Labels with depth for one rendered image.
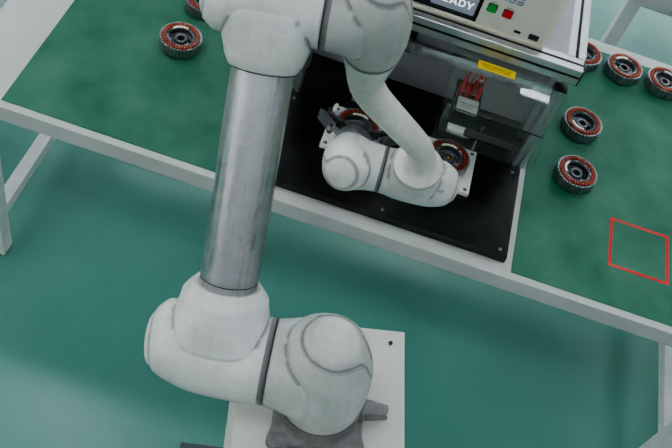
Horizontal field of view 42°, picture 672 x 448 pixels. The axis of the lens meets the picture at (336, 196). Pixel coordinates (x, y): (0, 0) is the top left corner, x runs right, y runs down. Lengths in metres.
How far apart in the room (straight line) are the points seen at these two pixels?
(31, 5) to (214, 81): 0.53
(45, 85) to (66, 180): 0.80
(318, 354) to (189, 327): 0.22
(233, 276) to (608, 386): 1.83
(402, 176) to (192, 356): 0.59
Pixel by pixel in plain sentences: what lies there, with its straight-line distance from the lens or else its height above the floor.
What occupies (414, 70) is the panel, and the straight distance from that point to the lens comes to 2.37.
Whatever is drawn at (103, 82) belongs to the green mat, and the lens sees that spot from 2.27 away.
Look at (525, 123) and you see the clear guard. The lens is 2.00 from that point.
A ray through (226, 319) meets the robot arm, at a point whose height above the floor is 1.12.
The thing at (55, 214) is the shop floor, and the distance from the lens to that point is 2.94.
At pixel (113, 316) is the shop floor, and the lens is 2.73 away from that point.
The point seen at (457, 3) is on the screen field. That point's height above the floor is 1.16.
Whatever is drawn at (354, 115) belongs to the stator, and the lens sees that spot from 2.21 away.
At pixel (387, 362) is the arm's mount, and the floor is 0.87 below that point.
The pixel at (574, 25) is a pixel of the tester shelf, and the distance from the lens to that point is 2.24.
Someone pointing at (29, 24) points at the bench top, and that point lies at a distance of 2.42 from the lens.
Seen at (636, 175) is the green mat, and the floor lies 0.75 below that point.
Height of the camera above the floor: 2.38
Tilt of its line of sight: 50 degrees down
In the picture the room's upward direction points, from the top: 19 degrees clockwise
